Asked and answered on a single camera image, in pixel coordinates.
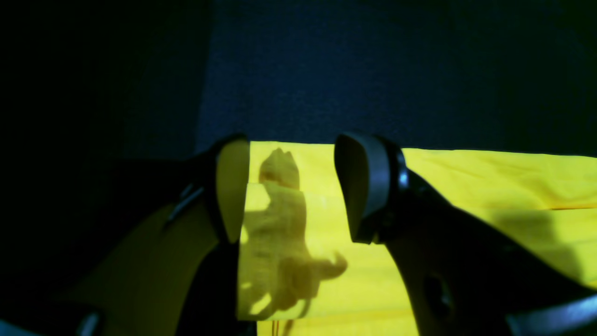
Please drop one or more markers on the black table cloth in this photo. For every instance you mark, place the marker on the black table cloth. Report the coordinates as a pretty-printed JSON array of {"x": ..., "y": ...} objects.
[{"x": 87, "y": 84}]

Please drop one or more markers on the yellow t-shirt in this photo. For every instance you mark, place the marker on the yellow t-shirt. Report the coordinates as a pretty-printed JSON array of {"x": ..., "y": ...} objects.
[{"x": 300, "y": 271}]

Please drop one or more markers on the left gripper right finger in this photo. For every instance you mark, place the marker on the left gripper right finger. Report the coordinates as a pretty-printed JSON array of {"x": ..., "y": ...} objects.
[{"x": 463, "y": 277}]

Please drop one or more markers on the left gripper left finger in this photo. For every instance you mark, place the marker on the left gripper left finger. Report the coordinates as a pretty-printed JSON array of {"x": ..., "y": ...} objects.
[{"x": 159, "y": 258}]

